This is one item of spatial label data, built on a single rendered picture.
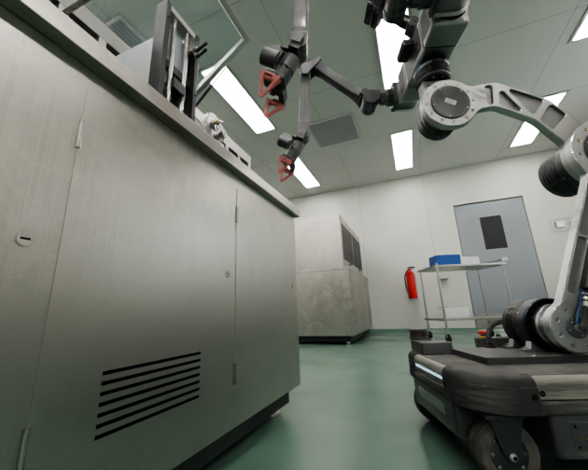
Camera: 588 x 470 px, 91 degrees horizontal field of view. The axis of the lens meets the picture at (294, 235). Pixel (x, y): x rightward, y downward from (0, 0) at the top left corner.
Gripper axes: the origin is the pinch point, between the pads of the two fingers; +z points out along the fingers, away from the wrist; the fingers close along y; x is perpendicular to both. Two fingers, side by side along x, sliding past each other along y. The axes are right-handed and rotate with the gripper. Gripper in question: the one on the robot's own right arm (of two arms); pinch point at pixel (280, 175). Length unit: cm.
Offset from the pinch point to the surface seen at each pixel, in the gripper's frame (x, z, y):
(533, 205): 280, -258, -327
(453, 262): 169, -81, -235
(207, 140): -4, 22, 58
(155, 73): -33, 8, 56
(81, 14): -93, -11, 43
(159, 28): -43, -8, 56
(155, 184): -1, 41, 70
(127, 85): -11, 27, 81
